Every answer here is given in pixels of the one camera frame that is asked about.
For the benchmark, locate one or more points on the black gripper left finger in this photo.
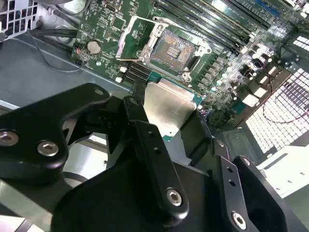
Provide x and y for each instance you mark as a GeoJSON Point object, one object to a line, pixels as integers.
{"type": "Point", "coordinates": [36, 120]}

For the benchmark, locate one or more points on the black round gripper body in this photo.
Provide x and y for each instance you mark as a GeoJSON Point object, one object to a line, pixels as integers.
{"type": "Point", "coordinates": [113, 198]}

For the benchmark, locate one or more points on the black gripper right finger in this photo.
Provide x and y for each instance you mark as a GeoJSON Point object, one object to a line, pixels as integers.
{"type": "Point", "coordinates": [241, 183]}

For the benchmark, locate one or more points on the silver CPU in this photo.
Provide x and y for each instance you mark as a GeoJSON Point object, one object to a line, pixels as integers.
{"type": "Point", "coordinates": [166, 106]}

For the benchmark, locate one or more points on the metal socket cover frame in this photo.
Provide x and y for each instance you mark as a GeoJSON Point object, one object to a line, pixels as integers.
{"type": "Point", "coordinates": [154, 39]}

